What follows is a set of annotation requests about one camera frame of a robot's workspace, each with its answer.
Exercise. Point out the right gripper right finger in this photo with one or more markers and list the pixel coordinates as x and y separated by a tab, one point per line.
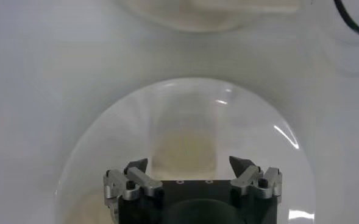
246	179

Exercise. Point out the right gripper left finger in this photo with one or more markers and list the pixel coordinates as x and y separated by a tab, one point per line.
144	181

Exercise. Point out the white round plate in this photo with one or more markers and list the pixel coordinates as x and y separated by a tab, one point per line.
258	128

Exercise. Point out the cream electric cooking pot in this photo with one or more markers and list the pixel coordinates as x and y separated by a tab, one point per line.
206	13

